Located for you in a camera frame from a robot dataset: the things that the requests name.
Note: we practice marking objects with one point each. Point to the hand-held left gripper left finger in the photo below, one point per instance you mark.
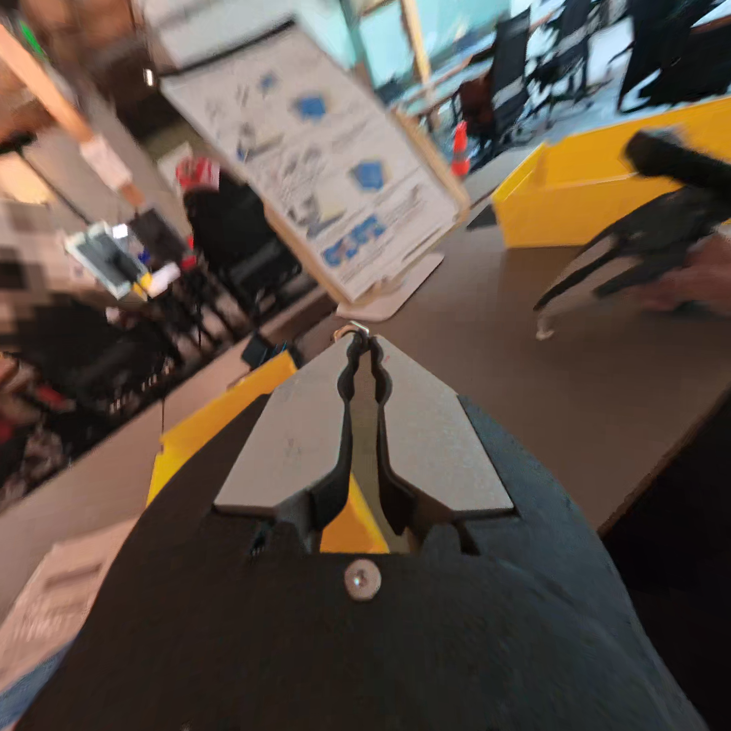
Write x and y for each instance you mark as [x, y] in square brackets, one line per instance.
[285, 451]

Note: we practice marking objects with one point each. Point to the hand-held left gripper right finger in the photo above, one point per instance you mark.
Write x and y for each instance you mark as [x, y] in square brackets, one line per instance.
[445, 457]

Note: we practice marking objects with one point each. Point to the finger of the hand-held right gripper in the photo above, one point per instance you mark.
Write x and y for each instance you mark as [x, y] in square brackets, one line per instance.
[588, 262]
[582, 297]

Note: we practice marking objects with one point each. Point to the yellow plastic storage bin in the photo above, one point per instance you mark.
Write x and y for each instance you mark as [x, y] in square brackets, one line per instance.
[571, 211]
[228, 394]

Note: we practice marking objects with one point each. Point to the steel hex bolt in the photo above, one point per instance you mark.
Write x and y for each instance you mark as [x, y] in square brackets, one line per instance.
[358, 327]

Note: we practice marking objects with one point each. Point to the person's right hand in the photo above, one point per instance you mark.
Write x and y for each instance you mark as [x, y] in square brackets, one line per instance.
[702, 285]

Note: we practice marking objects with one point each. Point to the black charging case with display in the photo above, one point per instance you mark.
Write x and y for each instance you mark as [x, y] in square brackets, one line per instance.
[262, 351]

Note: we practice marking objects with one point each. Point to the orange traffic cone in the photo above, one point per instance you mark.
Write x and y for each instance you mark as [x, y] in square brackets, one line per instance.
[460, 154]

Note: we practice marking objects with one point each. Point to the instruction sheet on wooden stand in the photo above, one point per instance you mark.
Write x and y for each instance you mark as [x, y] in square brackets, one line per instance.
[394, 291]

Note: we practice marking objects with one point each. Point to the black office chair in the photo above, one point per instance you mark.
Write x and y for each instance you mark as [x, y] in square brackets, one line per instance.
[511, 68]

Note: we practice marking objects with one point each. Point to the printed instruction sheet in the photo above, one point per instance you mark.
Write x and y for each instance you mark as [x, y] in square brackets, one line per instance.
[320, 188]

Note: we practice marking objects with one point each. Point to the laminated printed sheet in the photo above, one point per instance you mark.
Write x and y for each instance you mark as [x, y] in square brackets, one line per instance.
[51, 599]

